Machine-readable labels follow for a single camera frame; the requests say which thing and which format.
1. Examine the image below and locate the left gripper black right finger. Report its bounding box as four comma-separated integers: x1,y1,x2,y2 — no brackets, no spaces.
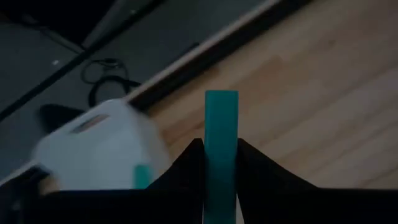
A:
238,139,398,224

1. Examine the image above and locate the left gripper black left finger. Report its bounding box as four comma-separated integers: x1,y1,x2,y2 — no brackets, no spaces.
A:
30,138,205,224

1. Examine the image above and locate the teal block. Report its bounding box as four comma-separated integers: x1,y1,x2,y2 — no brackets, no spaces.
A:
203,90,239,224
133,164,153,190

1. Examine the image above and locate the white plastic bin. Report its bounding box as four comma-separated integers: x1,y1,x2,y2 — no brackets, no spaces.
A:
32,98,172,191

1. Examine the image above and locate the black folding panel stand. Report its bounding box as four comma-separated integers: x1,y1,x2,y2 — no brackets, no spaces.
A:
0,0,165,50

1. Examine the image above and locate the thick black coiled cable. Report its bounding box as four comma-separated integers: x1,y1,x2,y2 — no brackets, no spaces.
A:
88,74,142,108

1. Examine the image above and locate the thin black floor cable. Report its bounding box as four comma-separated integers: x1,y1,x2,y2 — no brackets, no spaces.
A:
80,57,130,85

